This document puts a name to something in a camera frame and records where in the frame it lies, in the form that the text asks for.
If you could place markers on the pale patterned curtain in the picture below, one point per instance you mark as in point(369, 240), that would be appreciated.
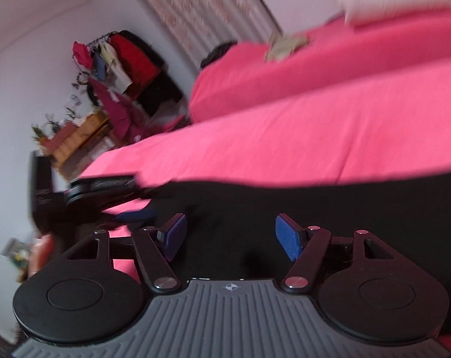
point(210, 3)

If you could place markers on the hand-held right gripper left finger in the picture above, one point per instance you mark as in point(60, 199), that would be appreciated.
point(175, 236)

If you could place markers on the magenta hanging garment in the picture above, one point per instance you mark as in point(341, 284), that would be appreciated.
point(117, 112)

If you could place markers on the beige crumpled cloth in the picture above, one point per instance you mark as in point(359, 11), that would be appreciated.
point(285, 46)

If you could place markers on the dark crumpled cloth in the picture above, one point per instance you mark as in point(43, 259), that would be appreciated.
point(216, 54)

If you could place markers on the black knit pants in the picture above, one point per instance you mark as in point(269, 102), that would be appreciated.
point(229, 201)

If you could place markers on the black hanging garment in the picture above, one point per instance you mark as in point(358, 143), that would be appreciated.
point(160, 89)

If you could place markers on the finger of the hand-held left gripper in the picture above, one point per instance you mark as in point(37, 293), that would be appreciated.
point(134, 215)
point(113, 183)

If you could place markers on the pink fleece blanket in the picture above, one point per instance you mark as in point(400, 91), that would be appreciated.
point(285, 138)

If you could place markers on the wooden shelf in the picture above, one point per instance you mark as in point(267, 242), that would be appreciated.
point(80, 141)

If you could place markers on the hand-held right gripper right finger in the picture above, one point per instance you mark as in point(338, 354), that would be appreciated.
point(290, 240)

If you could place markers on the red-pink bed cover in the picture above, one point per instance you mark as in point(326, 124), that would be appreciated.
point(285, 67)

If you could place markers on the red hanging garment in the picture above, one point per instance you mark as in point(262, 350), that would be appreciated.
point(134, 57)

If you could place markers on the potted plant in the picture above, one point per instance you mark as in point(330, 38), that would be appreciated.
point(42, 130)

